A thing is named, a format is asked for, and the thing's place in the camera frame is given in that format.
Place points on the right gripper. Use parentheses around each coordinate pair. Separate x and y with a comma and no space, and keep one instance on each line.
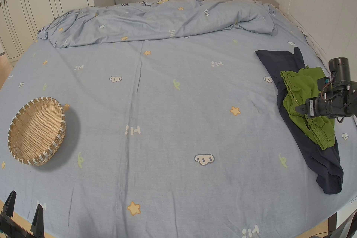
(326,108)

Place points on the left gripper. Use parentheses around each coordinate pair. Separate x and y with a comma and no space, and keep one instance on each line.
(8,228)

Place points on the green shorts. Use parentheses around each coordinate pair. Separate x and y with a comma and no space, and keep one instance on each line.
(298,91)

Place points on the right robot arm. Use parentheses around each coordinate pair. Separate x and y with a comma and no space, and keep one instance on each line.
(339,69)

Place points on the dark blue garment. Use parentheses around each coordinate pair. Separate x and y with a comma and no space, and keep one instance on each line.
(276,61)

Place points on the round woven basket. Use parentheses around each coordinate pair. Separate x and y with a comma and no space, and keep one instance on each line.
(36,131)

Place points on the bed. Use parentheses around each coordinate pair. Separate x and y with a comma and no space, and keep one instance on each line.
(178,119)

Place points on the pale blue quilt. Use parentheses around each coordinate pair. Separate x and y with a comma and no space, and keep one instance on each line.
(139,22)

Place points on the white wardrobe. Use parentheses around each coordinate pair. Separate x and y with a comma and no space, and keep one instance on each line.
(28,8)

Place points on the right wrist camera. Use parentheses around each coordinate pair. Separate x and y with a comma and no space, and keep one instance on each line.
(323,83)

